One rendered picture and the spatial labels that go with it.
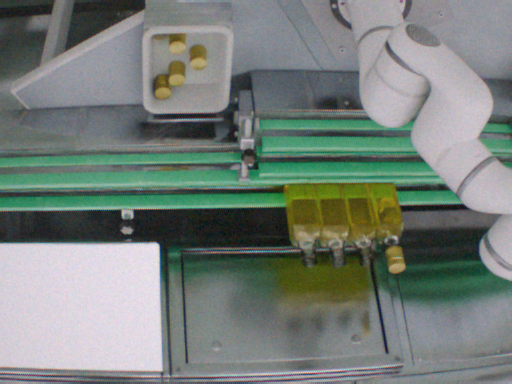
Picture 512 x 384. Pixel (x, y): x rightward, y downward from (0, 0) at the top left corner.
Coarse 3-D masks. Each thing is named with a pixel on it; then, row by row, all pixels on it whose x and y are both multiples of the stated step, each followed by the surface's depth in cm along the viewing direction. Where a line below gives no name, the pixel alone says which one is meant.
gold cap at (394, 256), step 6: (396, 246) 153; (390, 252) 152; (396, 252) 152; (390, 258) 152; (396, 258) 151; (402, 258) 152; (390, 264) 151; (396, 264) 150; (402, 264) 150; (390, 270) 152; (396, 270) 152; (402, 270) 152
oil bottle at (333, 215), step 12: (324, 192) 160; (336, 192) 160; (324, 204) 158; (336, 204) 158; (324, 216) 156; (336, 216) 156; (324, 228) 154; (336, 228) 154; (348, 228) 155; (324, 240) 155
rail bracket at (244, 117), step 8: (240, 112) 153; (248, 112) 153; (240, 120) 153; (248, 120) 145; (248, 128) 147; (240, 136) 150; (248, 136) 149; (240, 144) 150; (248, 144) 148; (248, 152) 146; (248, 160) 147; (256, 160) 147; (240, 176) 157; (248, 176) 157
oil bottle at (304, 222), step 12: (288, 192) 159; (300, 192) 159; (312, 192) 159; (288, 204) 159; (300, 204) 156; (312, 204) 157; (288, 216) 159; (300, 216) 154; (312, 216) 155; (300, 228) 153; (312, 228) 153; (300, 240) 153; (312, 240) 153
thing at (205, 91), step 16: (160, 32) 142; (176, 32) 142; (192, 32) 143; (208, 32) 143; (224, 32) 144; (144, 48) 145; (160, 48) 154; (208, 48) 155; (224, 48) 150; (144, 64) 148; (160, 64) 157; (208, 64) 159; (224, 64) 152; (144, 80) 151; (192, 80) 162; (208, 80) 162; (224, 80) 154; (144, 96) 154; (176, 96) 160; (192, 96) 160; (208, 96) 161; (224, 96) 156; (160, 112) 158; (176, 112) 159; (192, 112) 159; (208, 112) 159
